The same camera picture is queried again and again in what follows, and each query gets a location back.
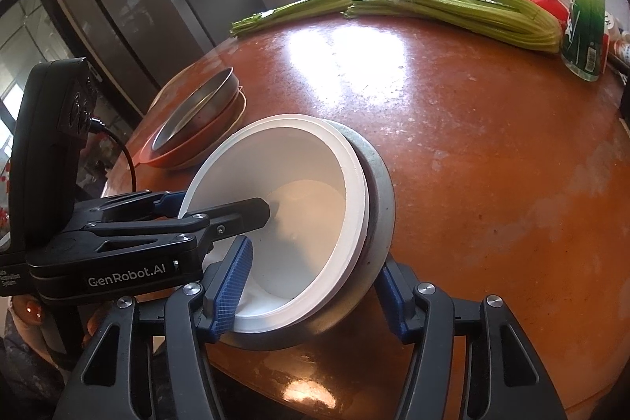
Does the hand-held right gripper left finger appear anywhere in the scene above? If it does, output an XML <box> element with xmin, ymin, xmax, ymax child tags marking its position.
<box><xmin>52</xmin><ymin>234</ymin><xmax>254</xmax><ymax>420</ymax></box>

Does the round steel plate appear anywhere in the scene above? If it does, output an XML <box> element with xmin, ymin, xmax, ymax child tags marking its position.
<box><xmin>150</xmin><ymin>67</ymin><xmax>242</xmax><ymax>154</ymax></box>

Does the person's left hand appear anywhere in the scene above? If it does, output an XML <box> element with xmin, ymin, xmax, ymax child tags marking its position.
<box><xmin>7</xmin><ymin>296</ymin><xmax>117</xmax><ymax>350</ymax></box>

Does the long celery bunch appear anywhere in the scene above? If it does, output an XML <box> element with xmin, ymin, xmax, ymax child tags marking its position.
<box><xmin>230</xmin><ymin>0</ymin><xmax>380</xmax><ymax>38</ymax></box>

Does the orange plastic plate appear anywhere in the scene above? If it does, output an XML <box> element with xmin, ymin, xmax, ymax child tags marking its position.
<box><xmin>140</xmin><ymin>98</ymin><xmax>245</xmax><ymax>168</ymax></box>

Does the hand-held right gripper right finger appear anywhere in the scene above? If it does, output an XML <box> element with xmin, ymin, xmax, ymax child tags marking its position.
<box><xmin>376</xmin><ymin>260</ymin><xmax>569</xmax><ymax>420</ymax></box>

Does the large steel bowl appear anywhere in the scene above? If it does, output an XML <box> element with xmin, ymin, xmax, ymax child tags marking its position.
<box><xmin>217</xmin><ymin>120</ymin><xmax>397</xmax><ymax>353</ymax></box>

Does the thick wrapped celery bunch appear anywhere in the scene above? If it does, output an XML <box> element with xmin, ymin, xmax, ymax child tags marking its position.
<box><xmin>345</xmin><ymin>0</ymin><xmax>563</xmax><ymax>55</ymax></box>

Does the clear bottle with green liquid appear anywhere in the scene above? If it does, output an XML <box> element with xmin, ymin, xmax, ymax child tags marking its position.
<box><xmin>561</xmin><ymin>0</ymin><xmax>608</xmax><ymax>81</ymax></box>

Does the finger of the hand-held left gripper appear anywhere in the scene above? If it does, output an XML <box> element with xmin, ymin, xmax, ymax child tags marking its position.
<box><xmin>89</xmin><ymin>197</ymin><xmax>272</xmax><ymax>250</ymax></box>
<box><xmin>74</xmin><ymin>190</ymin><xmax>186</xmax><ymax>224</ymax></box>

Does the yellow scalloped plastic plate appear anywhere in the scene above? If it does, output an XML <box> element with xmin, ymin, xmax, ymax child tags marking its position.
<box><xmin>172</xmin><ymin>91</ymin><xmax>247</xmax><ymax>170</ymax></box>

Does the black cable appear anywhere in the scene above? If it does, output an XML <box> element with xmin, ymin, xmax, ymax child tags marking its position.
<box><xmin>89</xmin><ymin>117</ymin><xmax>139</xmax><ymax>195</ymax></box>

